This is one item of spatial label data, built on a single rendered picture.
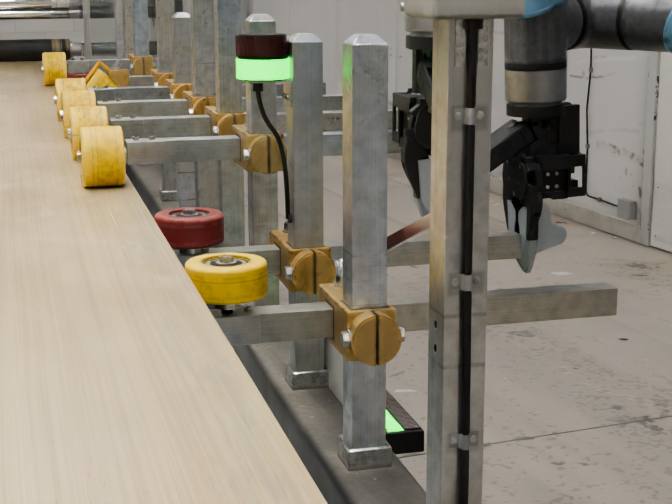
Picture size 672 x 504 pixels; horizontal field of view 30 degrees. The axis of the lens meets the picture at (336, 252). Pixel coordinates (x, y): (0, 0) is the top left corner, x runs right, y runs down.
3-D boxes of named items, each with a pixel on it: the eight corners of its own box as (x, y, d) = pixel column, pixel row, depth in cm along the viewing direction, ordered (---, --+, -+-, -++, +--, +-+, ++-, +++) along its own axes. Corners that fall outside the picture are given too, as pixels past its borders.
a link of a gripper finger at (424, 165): (427, 231, 136) (428, 147, 134) (445, 243, 131) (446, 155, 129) (399, 233, 136) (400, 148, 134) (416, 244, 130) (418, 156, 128)
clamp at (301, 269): (308, 267, 156) (308, 227, 155) (336, 294, 144) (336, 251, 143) (264, 270, 155) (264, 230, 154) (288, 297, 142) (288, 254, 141)
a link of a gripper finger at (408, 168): (442, 194, 131) (443, 111, 129) (447, 197, 130) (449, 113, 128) (399, 196, 130) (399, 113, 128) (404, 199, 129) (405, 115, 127)
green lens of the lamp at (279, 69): (283, 75, 144) (283, 55, 144) (295, 79, 139) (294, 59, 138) (231, 76, 143) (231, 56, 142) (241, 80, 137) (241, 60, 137)
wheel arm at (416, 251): (510, 259, 160) (511, 226, 159) (521, 265, 156) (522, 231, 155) (168, 281, 149) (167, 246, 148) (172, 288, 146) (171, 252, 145)
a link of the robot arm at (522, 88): (519, 72, 149) (493, 67, 156) (519, 111, 150) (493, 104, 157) (577, 68, 150) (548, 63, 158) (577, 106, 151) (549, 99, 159)
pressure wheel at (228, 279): (216, 352, 130) (213, 244, 128) (283, 363, 127) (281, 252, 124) (172, 374, 123) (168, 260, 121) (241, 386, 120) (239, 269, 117)
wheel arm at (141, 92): (322, 96, 252) (322, 78, 251) (326, 98, 248) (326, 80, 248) (68, 104, 239) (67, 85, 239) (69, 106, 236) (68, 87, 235)
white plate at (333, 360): (309, 356, 160) (308, 280, 158) (365, 427, 136) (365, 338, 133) (304, 357, 160) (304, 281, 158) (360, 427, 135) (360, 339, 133)
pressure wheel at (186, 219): (219, 293, 153) (217, 201, 151) (231, 310, 146) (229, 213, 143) (154, 298, 151) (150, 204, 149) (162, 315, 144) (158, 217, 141)
